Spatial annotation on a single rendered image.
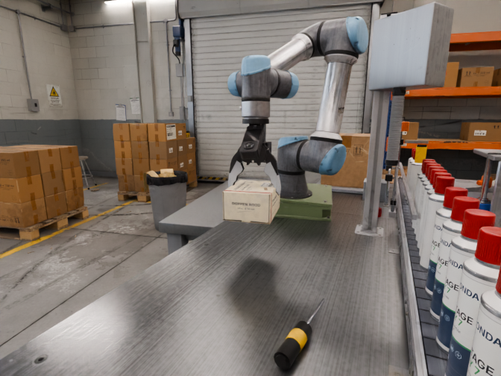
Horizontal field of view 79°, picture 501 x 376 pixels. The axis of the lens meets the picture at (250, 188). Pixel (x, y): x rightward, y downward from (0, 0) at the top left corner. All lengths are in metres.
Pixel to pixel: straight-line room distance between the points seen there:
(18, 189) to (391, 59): 3.40
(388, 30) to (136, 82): 5.97
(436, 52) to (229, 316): 0.79
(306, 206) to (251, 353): 0.71
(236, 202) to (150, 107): 5.75
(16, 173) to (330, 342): 3.40
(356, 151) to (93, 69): 6.27
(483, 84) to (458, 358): 4.83
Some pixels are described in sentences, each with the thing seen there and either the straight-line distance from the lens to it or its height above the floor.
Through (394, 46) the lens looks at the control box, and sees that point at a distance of 0.98.
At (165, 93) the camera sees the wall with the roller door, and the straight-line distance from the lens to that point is 6.34.
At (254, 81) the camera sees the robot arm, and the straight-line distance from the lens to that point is 0.79.
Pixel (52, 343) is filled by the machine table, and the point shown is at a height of 0.83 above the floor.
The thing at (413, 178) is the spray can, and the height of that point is 0.99.
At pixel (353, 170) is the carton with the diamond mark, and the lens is 1.67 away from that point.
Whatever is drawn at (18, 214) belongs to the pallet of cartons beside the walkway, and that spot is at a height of 0.28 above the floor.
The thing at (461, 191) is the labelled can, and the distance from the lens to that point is 0.62.
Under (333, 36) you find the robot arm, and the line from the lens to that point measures 1.17.
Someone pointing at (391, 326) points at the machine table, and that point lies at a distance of 0.67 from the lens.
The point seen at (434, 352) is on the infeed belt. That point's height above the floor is 0.88.
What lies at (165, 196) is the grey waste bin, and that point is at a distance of 3.33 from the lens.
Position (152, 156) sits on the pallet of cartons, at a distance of 4.60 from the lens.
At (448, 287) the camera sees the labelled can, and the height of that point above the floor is 0.98.
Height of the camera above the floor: 1.20
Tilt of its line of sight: 13 degrees down
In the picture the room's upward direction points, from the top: straight up
